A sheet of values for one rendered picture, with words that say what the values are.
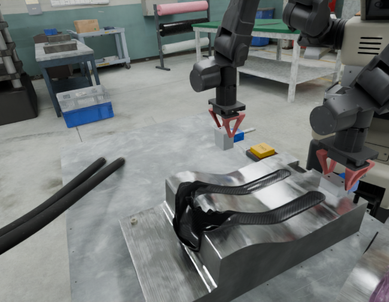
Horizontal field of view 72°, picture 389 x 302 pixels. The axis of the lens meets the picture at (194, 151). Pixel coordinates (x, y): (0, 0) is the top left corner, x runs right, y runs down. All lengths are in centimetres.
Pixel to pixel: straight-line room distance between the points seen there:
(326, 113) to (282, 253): 28
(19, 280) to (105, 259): 127
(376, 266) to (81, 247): 61
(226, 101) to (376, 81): 34
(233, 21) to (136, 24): 650
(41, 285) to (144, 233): 126
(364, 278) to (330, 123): 26
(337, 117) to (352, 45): 42
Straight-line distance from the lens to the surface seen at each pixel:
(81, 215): 82
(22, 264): 200
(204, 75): 66
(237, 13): 66
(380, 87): 57
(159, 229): 62
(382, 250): 65
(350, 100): 56
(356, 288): 53
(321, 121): 56
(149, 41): 725
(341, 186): 68
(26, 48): 685
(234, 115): 73
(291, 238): 57
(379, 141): 99
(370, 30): 91
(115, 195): 85
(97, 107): 368
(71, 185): 84
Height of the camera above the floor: 130
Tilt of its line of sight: 30 degrees down
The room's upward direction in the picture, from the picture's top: 5 degrees counter-clockwise
